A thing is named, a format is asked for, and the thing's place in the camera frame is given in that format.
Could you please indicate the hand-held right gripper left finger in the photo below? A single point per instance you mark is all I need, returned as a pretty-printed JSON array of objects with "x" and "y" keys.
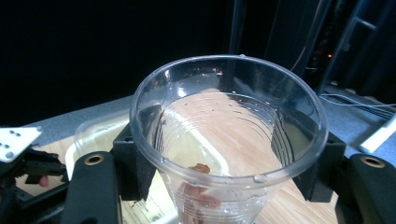
[{"x": 134, "y": 174}]

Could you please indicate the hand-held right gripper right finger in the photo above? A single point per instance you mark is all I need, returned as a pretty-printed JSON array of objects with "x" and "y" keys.
[{"x": 323, "y": 174}]

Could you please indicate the soaked orange goji berries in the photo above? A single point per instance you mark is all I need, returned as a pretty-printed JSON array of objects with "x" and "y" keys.
[{"x": 200, "y": 200}]

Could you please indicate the small clear plastic cup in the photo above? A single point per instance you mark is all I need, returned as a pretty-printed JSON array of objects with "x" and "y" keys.
[{"x": 236, "y": 124}]

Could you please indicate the cream square plastic container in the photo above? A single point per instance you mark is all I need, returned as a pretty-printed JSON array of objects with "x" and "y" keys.
[{"x": 155, "y": 205}]

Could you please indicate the large clear plastic cup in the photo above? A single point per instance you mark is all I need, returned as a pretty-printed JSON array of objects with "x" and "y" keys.
[{"x": 93, "y": 133}]

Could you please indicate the black stand with base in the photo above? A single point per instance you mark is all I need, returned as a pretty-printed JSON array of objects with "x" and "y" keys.
[{"x": 238, "y": 25}]

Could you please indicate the white metal desk frame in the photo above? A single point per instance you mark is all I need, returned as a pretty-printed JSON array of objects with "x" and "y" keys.
[{"x": 379, "y": 133}]

